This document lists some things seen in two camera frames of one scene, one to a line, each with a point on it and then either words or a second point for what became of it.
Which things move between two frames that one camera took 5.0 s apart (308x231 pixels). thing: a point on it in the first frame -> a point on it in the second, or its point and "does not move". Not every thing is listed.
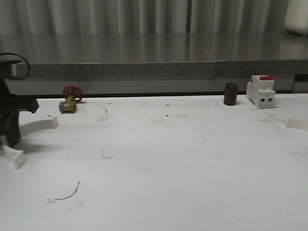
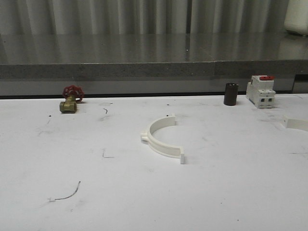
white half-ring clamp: (301, 124) does not move
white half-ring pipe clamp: (18, 157) -> (163, 148)
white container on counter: (296, 16) does not move
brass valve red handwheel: (72, 94) does not move
